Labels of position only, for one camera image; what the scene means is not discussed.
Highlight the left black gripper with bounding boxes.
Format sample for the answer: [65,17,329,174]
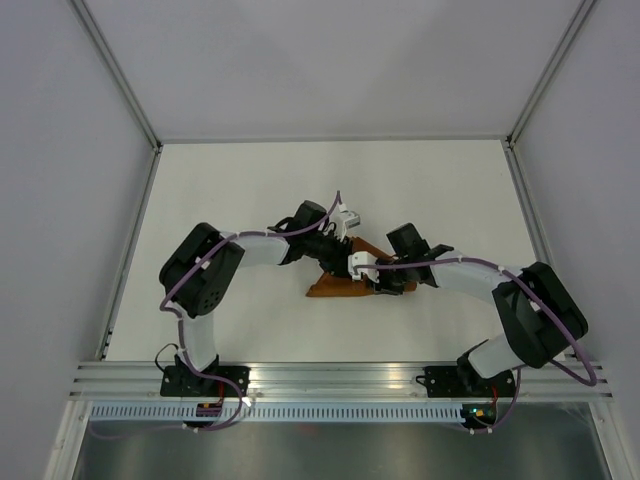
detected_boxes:
[304,229,354,280]

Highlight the brown cloth napkin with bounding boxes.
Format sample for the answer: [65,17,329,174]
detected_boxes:
[305,237,393,297]

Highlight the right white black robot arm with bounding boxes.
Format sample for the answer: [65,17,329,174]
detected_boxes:
[369,223,588,395]

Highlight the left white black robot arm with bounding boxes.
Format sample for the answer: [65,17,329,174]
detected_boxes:
[159,198,360,396]

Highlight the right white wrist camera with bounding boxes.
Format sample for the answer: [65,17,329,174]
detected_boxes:
[347,251,379,283]

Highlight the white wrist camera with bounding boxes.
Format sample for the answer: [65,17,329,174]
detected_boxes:
[347,251,379,283]
[331,203,361,240]

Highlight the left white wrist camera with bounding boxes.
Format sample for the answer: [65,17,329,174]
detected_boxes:
[331,203,361,240]

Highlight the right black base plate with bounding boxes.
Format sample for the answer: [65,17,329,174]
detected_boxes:
[415,365,516,399]

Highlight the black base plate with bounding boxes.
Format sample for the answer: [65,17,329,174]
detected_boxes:
[160,364,250,398]
[415,365,516,399]

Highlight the rear aluminium frame bar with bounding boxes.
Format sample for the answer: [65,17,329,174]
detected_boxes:
[160,133,509,145]

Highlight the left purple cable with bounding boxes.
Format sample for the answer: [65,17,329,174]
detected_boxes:
[87,189,343,441]

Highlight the white slotted cable duct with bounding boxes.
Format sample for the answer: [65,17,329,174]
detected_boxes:
[90,402,463,423]

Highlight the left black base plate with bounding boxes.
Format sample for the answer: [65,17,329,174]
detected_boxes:
[160,364,250,398]

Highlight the aluminium front rail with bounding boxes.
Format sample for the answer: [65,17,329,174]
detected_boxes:
[68,361,613,403]

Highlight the left aluminium frame post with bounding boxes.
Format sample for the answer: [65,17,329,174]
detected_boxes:
[68,0,162,152]

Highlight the aluminium frame post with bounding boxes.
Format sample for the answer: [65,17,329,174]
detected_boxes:
[504,0,599,149]
[68,0,162,152]

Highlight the right aluminium frame post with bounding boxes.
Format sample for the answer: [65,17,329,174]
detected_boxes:
[504,0,599,149]

